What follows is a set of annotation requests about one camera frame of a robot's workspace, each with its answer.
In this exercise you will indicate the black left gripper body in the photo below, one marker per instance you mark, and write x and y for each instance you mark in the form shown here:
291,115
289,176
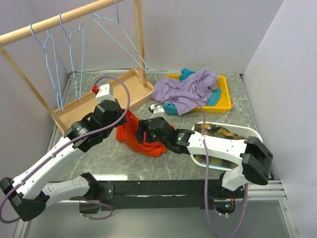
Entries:
119,114

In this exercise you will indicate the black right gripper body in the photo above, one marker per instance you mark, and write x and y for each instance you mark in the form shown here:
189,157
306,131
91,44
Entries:
150,137

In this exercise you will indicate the orange t shirt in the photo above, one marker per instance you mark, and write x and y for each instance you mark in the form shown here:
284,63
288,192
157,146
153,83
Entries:
126,133

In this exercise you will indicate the blue wire hanger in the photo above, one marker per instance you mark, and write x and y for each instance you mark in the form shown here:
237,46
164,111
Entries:
53,76
77,75
113,27

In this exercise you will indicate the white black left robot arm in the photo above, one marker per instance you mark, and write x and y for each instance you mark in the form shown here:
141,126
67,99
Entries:
31,192

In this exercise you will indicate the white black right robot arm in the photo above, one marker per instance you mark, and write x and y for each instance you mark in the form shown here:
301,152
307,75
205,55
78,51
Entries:
252,157

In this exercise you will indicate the teal t shirt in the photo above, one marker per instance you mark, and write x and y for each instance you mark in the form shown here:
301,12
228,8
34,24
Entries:
213,100

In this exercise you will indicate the yellow plaid shirt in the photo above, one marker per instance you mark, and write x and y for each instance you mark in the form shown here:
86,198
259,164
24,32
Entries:
220,132

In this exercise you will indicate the purple t shirt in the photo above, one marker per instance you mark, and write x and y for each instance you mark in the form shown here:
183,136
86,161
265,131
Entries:
198,86

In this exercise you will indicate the wooden clothes rack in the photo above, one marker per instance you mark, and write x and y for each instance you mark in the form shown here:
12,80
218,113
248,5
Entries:
139,87

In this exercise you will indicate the white perforated plastic basket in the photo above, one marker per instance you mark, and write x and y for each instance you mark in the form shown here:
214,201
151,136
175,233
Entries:
240,130

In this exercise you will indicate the yellow plastic tray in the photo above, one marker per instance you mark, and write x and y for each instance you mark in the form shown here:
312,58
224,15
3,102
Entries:
224,103

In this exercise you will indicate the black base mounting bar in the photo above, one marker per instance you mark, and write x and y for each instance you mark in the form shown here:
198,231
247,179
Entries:
150,194

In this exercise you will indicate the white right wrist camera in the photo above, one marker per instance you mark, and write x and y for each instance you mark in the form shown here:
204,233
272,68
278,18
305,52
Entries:
156,111

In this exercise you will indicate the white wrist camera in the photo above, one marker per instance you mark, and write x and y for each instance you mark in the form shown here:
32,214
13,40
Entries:
156,111
104,92

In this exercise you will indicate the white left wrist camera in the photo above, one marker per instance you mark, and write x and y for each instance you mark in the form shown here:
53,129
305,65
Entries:
104,92

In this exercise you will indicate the aluminium rail frame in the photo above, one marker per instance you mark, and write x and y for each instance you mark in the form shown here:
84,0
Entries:
272,191

